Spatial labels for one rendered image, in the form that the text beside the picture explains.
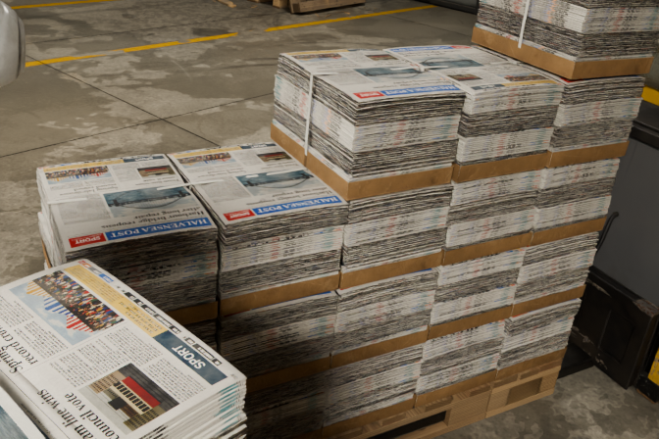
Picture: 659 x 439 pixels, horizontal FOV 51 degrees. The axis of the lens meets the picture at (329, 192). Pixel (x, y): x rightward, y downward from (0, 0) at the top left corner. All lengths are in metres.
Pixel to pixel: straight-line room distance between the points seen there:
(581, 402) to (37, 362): 1.97
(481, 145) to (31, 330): 1.15
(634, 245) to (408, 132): 1.28
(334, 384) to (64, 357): 1.13
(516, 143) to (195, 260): 0.81
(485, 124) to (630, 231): 1.08
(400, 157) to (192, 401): 0.96
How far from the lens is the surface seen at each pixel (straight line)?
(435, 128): 1.56
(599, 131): 1.95
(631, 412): 2.51
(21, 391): 0.71
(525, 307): 2.08
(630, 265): 2.63
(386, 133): 1.48
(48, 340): 0.76
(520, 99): 1.68
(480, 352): 2.05
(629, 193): 2.58
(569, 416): 2.39
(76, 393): 0.69
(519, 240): 1.90
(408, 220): 1.63
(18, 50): 1.25
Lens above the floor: 1.49
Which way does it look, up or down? 25 degrees down
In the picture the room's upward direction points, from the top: 6 degrees clockwise
